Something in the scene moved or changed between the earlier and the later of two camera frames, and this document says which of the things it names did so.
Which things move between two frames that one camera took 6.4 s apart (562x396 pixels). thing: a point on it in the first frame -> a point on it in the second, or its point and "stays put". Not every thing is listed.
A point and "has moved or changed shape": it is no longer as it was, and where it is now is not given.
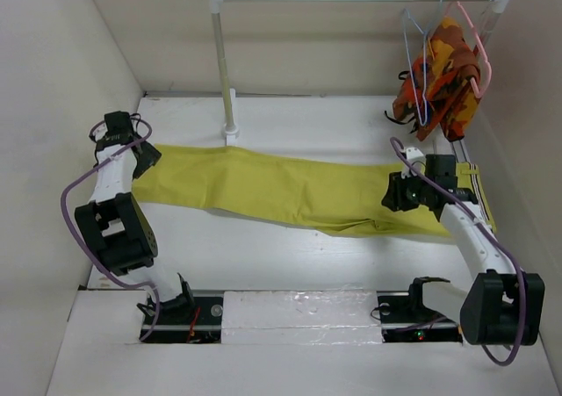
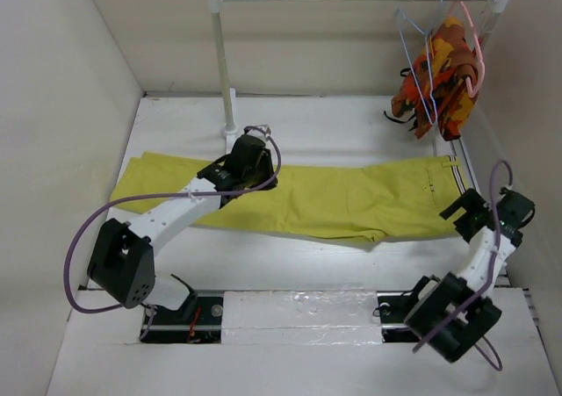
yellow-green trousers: x=229 y=177 has moved or changed shape
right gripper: x=393 y=198 -> x=472 y=202
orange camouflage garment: x=443 y=88 stays put
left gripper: x=147 y=159 -> x=267 y=161
